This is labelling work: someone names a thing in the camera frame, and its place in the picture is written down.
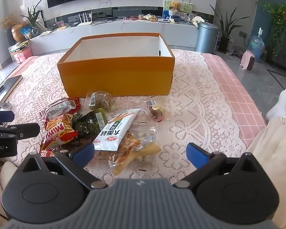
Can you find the black notebook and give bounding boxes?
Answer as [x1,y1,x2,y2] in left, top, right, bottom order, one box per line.
[0,75,23,103]

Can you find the red sausage packet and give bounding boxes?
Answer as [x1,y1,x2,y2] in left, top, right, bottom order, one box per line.
[39,97,81,124]

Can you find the potted orchid plant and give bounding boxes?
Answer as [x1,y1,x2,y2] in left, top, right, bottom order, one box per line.
[20,0,43,37]

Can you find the grey pedal trash can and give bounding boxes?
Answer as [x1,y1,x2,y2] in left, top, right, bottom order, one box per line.
[195,22,220,54]

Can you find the person's left leg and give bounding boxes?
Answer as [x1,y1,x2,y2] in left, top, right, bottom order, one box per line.
[0,161,18,189]

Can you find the dark green snack packet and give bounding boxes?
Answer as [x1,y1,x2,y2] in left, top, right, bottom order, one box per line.
[71,108,108,139]

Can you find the blue water bottle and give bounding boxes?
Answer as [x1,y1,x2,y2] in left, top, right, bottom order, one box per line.
[248,27,265,62]

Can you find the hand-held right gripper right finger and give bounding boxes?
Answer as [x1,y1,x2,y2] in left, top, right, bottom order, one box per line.
[172,143,261,189]

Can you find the pink storage box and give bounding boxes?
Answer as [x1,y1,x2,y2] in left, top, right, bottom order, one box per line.
[11,48,33,64]

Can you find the climbing ivy plant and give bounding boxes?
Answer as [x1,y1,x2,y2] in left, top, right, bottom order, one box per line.
[262,2,286,58]

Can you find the orange cardboard box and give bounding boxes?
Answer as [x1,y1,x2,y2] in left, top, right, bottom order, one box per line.
[57,32,175,98]

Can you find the gold vase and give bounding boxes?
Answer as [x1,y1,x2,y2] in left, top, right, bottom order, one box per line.
[11,24,28,42]

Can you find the dried flowers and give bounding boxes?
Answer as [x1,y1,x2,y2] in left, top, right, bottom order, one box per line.
[0,15,17,29]

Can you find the white router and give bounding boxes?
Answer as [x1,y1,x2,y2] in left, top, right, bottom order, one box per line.
[76,11,93,27]

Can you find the person's right leg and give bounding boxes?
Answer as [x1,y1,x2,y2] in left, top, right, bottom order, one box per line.
[245,88,286,229]

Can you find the white noodle packet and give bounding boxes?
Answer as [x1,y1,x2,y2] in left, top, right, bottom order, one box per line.
[93,108,141,151]

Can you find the clear packet of green snacks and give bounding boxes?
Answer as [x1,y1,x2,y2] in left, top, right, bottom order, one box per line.
[86,91,117,112]

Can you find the red yellow chips packet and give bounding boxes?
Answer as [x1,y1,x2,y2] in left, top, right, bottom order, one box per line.
[39,113,79,156]

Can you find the tall potted plant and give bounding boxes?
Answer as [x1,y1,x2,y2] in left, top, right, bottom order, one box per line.
[210,3,249,52]

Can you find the clear packet of white balls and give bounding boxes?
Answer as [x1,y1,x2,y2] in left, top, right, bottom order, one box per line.
[131,122,156,144]

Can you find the clear packet of fried snack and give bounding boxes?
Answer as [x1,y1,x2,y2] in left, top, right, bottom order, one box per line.
[96,130,143,170]

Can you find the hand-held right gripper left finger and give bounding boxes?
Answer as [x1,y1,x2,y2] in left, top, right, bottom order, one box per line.
[20,141,108,191]

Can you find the white marble tv cabinet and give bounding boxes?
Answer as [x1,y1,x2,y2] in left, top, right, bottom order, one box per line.
[29,19,201,60]

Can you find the person's leg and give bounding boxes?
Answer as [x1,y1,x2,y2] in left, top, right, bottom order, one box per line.
[245,88,286,229]
[0,161,18,189]

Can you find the blue snack bag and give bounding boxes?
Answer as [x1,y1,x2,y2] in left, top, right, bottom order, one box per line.
[20,26,36,40]

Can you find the yellow snack bags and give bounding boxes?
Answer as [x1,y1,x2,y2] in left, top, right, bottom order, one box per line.
[138,13,159,22]

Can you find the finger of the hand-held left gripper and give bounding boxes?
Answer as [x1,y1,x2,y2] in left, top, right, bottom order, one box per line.
[0,111,15,124]
[0,123,40,141]

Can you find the pink fan heater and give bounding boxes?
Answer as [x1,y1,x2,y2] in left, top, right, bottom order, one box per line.
[239,50,256,71]

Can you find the pale yellow snack packet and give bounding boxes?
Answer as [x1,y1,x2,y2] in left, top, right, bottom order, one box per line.
[108,143,161,176]

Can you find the teddy bear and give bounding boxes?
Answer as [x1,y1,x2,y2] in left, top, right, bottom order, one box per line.
[169,1,182,12]

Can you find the small clear packet brown snack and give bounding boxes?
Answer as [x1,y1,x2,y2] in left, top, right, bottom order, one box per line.
[144,100,168,122]

